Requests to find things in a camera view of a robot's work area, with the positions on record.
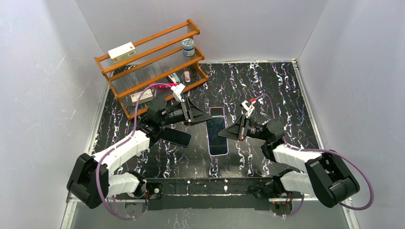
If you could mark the orange wooden shelf rack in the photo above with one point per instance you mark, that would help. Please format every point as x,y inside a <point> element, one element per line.
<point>156,57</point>

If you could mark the pink flat tool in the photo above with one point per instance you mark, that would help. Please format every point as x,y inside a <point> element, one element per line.
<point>162,85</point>

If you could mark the black lavender-cased smartphone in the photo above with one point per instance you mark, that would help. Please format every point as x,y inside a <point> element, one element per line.
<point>217,136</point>

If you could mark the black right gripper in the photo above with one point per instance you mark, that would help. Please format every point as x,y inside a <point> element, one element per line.
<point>242,128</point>

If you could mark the dark teal smartphone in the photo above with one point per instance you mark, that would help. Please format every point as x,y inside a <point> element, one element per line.
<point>176,137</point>

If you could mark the teal white stapler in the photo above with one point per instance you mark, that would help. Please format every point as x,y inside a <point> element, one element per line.
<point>173,78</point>

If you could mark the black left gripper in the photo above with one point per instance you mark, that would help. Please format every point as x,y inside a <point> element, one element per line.
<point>187,112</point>

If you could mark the grey box red label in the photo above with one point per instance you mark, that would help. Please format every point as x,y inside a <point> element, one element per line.
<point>147,96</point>

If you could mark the dark purple-edged smartphone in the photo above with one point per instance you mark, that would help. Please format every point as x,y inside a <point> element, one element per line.
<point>216,112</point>

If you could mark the white box red label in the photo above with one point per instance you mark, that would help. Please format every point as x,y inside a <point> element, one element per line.
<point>122,52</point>

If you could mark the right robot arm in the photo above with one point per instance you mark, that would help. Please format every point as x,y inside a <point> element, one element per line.
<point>317,173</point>

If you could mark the small pink eraser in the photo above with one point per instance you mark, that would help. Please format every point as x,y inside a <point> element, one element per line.
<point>187,76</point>

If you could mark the blue white round jar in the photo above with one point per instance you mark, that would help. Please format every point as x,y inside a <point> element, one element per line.
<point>188,47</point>

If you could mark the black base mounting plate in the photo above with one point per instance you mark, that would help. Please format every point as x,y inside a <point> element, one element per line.
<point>202,193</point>

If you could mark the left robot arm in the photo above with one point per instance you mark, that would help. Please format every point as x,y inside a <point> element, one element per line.
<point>93,180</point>

